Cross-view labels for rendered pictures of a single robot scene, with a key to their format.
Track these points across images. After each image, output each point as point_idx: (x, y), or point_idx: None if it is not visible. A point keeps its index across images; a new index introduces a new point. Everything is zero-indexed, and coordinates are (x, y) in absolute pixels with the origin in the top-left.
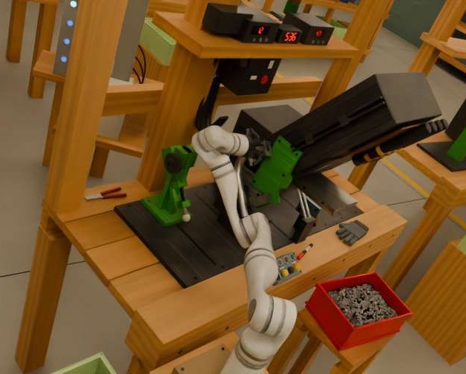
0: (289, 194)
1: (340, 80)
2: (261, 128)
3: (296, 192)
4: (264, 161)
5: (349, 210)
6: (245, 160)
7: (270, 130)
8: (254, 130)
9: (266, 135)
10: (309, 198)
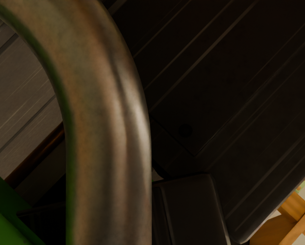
0: (24, 61)
1: None
2: (297, 157)
3: (39, 72)
4: (8, 241)
5: (1, 175)
6: (34, 54)
7: (266, 219)
8: (292, 88)
9: (238, 183)
10: (21, 103)
